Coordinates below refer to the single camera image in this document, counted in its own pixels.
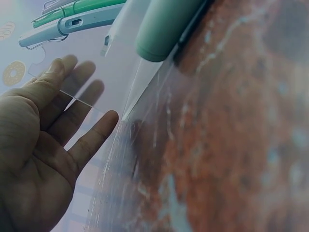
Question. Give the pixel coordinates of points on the person's left hand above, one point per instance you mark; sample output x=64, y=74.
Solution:
x=29, y=154

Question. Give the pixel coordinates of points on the clear plastic pen case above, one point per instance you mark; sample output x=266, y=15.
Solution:
x=116, y=72

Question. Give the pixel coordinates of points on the person's left thumb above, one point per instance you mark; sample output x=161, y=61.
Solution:
x=46, y=77

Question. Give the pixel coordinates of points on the pale blue grey pen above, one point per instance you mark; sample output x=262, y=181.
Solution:
x=72, y=25

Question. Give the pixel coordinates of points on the green pen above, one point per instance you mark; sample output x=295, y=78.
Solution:
x=72, y=13

